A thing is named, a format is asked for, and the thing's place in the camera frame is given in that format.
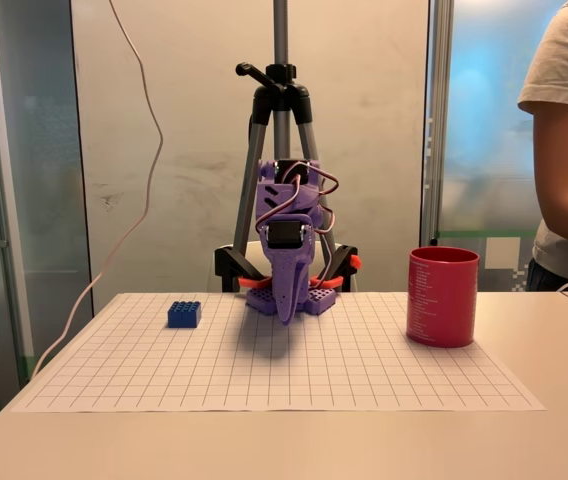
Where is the blue toy brick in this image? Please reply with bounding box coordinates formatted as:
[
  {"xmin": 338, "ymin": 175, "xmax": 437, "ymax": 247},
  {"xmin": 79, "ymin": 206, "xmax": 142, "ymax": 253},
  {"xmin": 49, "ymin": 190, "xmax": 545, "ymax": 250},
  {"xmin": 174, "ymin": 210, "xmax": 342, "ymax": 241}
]
[{"xmin": 167, "ymin": 300, "xmax": 203, "ymax": 330}]

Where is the red cup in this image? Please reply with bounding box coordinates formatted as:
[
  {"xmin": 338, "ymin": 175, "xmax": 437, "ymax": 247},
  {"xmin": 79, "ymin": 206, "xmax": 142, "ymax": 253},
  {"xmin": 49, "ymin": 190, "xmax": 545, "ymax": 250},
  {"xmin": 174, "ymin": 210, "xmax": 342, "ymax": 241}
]
[{"xmin": 405, "ymin": 246, "xmax": 481, "ymax": 349}]

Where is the white grid paper sheet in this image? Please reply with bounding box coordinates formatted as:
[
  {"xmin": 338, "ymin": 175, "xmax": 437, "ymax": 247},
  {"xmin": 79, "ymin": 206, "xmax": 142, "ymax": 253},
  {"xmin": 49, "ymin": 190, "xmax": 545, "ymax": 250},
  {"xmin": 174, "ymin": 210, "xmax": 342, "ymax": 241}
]
[{"xmin": 11, "ymin": 292, "xmax": 548, "ymax": 414}]

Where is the black clamp with orange handle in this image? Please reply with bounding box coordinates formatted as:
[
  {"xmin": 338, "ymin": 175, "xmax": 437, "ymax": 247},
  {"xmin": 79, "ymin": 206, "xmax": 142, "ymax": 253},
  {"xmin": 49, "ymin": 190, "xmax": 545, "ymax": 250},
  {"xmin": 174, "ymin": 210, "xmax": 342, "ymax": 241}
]
[
  {"xmin": 311, "ymin": 243, "xmax": 363, "ymax": 294},
  {"xmin": 213, "ymin": 243, "xmax": 271, "ymax": 294}
]

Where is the long white hanging cable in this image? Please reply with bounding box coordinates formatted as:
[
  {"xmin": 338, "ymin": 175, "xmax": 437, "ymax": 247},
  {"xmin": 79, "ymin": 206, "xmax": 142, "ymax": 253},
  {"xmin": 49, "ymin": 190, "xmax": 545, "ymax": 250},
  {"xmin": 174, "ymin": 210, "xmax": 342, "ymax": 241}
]
[{"xmin": 30, "ymin": 0, "xmax": 165, "ymax": 379}]

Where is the grey black camera tripod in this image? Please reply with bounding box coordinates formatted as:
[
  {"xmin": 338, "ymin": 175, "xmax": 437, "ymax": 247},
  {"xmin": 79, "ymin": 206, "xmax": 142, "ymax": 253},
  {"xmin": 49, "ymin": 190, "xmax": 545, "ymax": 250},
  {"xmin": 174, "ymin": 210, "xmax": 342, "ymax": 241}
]
[{"xmin": 231, "ymin": 0, "xmax": 340, "ymax": 261}]

